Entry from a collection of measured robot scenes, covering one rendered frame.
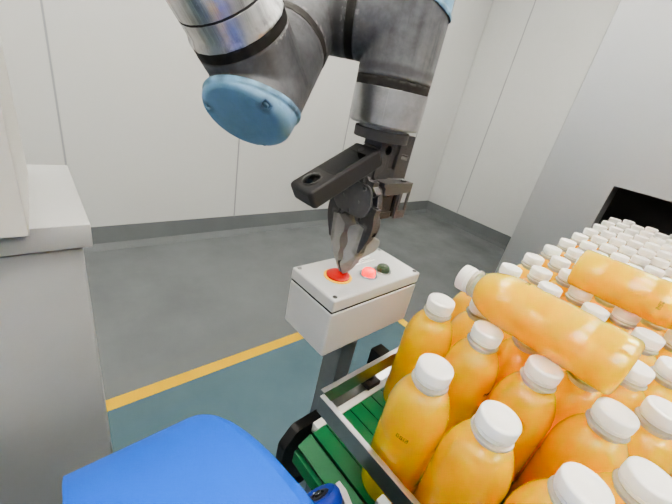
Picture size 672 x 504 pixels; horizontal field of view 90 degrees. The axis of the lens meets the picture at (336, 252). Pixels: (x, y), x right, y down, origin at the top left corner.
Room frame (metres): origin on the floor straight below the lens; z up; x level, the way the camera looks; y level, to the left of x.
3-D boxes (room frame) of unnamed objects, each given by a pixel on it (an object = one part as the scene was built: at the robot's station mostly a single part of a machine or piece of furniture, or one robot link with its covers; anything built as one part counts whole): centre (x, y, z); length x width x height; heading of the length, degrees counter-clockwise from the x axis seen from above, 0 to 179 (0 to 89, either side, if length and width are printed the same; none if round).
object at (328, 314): (0.49, -0.04, 1.05); 0.20 x 0.10 x 0.10; 136
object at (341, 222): (0.48, -0.02, 1.15); 0.06 x 0.03 x 0.09; 136
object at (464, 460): (0.24, -0.19, 1.00); 0.07 x 0.07 x 0.19
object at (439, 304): (0.43, -0.17, 1.10); 0.04 x 0.04 x 0.02
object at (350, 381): (0.92, -0.58, 0.96); 1.60 x 0.01 x 0.03; 136
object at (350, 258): (0.46, -0.04, 1.15); 0.06 x 0.03 x 0.09; 136
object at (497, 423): (0.24, -0.19, 1.10); 0.04 x 0.04 x 0.02
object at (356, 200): (0.47, -0.03, 1.26); 0.09 x 0.08 x 0.12; 136
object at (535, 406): (0.33, -0.27, 1.00); 0.07 x 0.07 x 0.19
